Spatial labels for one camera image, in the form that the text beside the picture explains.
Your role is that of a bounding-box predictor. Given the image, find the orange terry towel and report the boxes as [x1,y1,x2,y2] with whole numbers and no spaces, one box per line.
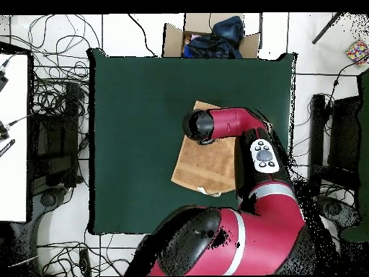
[170,100,273,198]

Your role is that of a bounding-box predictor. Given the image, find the colourful dotted item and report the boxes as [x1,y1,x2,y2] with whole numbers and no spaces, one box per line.
[345,39,369,66]

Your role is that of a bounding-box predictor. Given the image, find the dark green table cloth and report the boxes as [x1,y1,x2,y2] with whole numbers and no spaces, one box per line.
[86,48,298,239]

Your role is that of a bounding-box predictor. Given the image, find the cardboard box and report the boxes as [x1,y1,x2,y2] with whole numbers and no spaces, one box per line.
[162,12,262,60]

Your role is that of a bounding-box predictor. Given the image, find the dark blue clothing pile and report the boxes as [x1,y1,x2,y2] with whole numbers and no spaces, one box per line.
[182,15,245,60]

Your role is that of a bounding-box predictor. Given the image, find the black equipment stand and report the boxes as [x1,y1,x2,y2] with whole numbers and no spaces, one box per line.
[307,93,363,198]
[28,83,85,193]

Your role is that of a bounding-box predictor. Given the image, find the black power strip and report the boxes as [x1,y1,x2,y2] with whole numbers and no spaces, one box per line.
[79,248,92,277]

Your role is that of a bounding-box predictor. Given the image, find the white side table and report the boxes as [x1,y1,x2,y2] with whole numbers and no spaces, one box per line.
[0,53,30,223]

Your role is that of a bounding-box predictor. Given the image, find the green covered furniture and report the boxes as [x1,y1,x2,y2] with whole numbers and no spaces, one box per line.
[339,69,369,243]

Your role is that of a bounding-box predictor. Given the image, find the grey metal bar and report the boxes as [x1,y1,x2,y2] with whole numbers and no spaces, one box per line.
[311,12,344,45]

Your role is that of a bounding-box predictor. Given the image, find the black cable tangle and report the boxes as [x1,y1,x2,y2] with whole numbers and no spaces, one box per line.
[37,230,139,276]
[288,57,369,232]
[5,14,102,188]

